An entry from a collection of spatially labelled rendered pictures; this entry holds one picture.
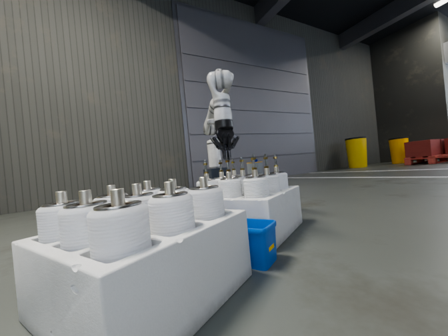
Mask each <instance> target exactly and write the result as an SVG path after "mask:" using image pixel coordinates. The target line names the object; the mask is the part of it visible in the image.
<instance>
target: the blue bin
mask: <svg viewBox="0 0 448 336"><path fill-rule="evenodd" d="M276 225H277V224H276V220H272V219H249V218H247V228H248V236H249V249H250V257H251V268H252V269H255V270H259V271H267V270H268V269H269V268H270V267H271V266H272V264H274V262H275V261H276V260H277V248H276V234H275V226H276Z"/></svg>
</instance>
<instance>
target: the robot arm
mask: <svg viewBox="0 0 448 336"><path fill-rule="evenodd" d="M233 80H234V74H233V73H231V72H230V71H229V70H222V69H216V70H215V71H212V72H210V73H209V74H208V75H207V84H208V86H209V88H210V91H211V94H212V97H213V98H212V100H211V101H210V104H209V110H208V113H207V117H206V120H205V123H204V126H203V132H204V134H205V135H214V136H213V137H212V138H210V140H208V141H207V151H208V160H209V168H210V169H216V168H220V164H219V160H221V150H222V155H223V159H224V160H227V158H228V160H230V159H231V150H232V149H234V148H235V146H236V144H237V142H238V140H239V136H236V135H234V132H233V118H232V112H231V102H230V96H229V95H228V94H229V91H230V88H231V86H232V84H233ZM217 89H224V90H223V91H222V92H221V93H220V92H218V91H217ZM232 138H233V141H232V142H231V140H232Z"/></svg>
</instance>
